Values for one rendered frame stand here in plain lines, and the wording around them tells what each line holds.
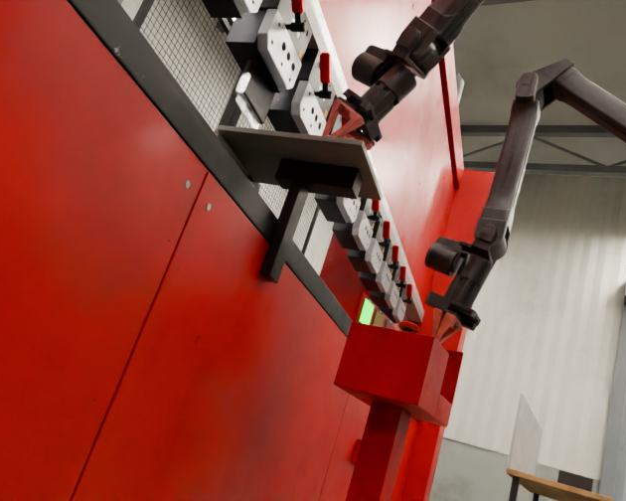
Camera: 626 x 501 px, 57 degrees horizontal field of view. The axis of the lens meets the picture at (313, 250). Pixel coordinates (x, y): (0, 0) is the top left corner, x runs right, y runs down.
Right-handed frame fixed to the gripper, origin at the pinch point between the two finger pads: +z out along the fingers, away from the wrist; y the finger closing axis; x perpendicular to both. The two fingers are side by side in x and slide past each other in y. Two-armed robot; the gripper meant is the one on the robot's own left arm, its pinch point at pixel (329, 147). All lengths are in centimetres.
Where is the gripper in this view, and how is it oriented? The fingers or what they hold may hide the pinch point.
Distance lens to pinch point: 104.8
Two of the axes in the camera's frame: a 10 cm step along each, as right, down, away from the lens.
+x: 6.4, 6.0, -4.9
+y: -2.9, -4.0, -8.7
